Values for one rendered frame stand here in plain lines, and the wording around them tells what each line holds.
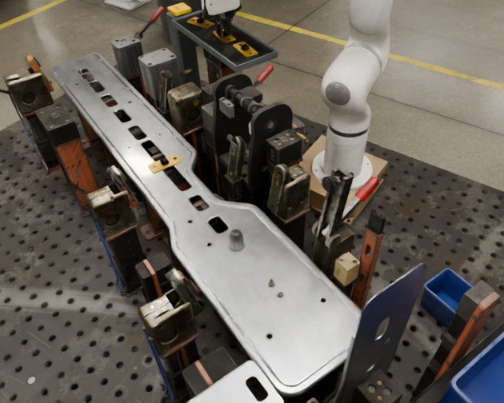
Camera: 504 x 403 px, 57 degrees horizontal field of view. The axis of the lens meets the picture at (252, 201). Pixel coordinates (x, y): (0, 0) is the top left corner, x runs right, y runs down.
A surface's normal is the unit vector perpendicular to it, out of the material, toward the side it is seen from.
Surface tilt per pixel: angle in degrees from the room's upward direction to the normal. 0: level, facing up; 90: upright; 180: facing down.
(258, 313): 0
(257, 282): 0
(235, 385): 0
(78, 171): 90
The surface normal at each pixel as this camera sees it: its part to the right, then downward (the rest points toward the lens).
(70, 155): 0.57, 0.57
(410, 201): -0.04, -0.70
